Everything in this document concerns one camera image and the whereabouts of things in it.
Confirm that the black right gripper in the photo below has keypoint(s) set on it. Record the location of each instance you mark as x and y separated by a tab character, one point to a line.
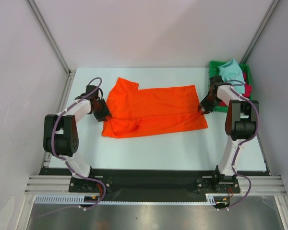
207	104

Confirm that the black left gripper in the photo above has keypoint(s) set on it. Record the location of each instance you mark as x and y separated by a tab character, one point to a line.
105	112

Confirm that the orange t shirt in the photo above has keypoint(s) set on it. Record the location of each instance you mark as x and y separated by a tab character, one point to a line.
146	112

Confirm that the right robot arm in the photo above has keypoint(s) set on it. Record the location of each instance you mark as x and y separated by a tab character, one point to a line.
241	124

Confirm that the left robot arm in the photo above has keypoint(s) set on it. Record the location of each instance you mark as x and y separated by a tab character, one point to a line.
60	130

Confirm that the green plastic bin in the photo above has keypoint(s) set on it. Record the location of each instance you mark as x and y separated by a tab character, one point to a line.
213	70

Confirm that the teal t shirt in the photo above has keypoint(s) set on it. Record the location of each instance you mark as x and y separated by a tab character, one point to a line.
232	72

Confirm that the red t shirt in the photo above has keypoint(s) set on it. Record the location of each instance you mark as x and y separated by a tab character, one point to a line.
247	89

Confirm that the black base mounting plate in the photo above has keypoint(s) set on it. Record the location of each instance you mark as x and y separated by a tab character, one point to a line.
153	185

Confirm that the white slotted cable duct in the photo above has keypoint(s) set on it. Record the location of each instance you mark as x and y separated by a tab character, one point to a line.
209	200

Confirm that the left aluminium corner post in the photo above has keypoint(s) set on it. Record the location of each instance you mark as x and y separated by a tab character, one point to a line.
33	7

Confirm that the aluminium corner post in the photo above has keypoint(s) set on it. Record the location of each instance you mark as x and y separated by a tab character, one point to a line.
260	30
33	7

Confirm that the right aluminium corner post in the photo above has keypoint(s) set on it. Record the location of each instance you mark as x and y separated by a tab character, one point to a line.
260	30

